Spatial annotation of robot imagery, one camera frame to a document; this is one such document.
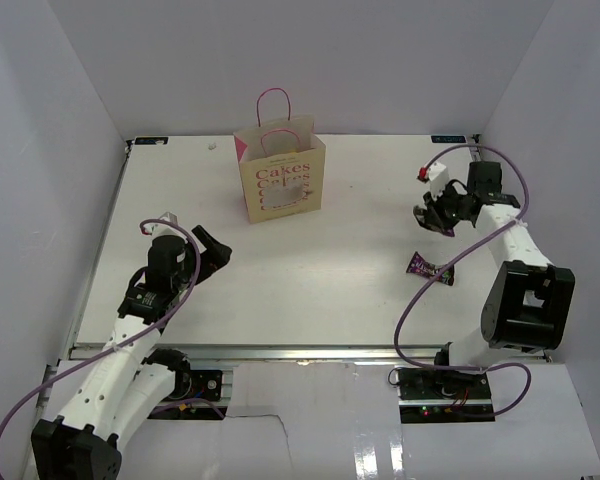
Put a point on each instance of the blue label corner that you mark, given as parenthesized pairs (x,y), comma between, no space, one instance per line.
(448,139)
(151,141)

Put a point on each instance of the aluminium front rail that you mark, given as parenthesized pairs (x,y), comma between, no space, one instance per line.
(249,353)

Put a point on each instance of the blue label right corner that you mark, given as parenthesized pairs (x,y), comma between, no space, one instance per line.
(448,139)

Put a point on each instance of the blue label left corner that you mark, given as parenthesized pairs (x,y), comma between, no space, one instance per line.
(151,141)

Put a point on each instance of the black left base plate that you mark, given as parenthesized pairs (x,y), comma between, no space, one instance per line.
(197,396)

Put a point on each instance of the paper bag with pink handles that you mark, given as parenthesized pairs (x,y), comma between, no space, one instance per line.
(281,164)

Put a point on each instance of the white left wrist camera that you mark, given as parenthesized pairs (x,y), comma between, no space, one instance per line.
(167,227)

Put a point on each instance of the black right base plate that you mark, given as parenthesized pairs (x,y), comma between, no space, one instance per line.
(441,397)

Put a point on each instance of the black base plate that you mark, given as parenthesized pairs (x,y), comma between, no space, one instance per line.
(197,396)
(441,397)

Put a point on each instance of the purple chocolate pack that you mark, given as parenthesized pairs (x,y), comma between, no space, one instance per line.
(425,269)
(430,220)

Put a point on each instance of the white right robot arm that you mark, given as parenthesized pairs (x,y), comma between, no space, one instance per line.
(527,307)

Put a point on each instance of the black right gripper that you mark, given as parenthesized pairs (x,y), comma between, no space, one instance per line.
(434,215)

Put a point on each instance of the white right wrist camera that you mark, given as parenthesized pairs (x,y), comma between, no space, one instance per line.
(436,177)

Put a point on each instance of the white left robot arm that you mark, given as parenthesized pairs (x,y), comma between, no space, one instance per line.
(128,379)

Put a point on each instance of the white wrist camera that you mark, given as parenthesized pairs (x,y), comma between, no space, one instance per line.
(436,177)
(167,227)

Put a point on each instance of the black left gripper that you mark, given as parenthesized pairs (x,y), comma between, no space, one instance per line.
(214,257)

